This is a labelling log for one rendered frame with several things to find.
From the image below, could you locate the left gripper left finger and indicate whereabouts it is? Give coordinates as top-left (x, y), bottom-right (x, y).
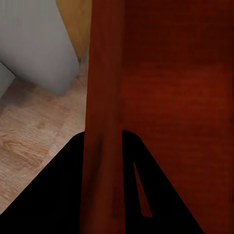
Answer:
top-left (0, 131), bottom-right (85, 234)

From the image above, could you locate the storage box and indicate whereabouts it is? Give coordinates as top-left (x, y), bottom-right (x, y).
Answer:
top-left (79, 0), bottom-right (234, 234)

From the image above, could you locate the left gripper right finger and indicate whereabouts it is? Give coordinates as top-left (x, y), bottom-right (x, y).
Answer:
top-left (122, 130), bottom-right (205, 234)

